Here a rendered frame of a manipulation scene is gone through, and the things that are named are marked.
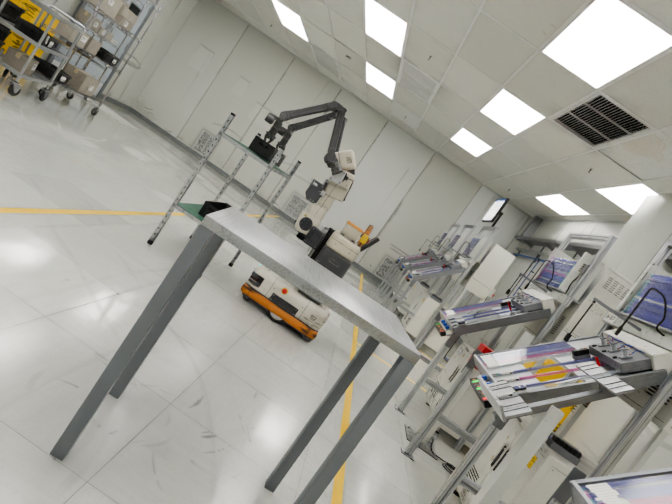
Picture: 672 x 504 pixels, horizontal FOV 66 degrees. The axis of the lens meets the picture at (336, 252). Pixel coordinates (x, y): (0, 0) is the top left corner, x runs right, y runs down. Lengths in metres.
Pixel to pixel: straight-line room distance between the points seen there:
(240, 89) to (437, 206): 4.90
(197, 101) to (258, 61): 1.57
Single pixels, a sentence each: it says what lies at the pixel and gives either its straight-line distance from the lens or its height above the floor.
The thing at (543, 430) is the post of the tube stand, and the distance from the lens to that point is 2.29.
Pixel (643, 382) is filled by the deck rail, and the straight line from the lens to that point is 2.72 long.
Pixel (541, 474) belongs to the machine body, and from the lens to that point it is 2.71.
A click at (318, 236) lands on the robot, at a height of 0.71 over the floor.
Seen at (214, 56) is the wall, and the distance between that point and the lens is 12.12.
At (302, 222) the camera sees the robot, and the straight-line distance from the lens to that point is 3.98.
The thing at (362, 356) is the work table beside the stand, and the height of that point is 0.61.
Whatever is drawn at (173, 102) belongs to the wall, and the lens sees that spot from 12.17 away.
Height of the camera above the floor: 1.03
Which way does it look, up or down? 5 degrees down
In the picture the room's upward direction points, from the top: 35 degrees clockwise
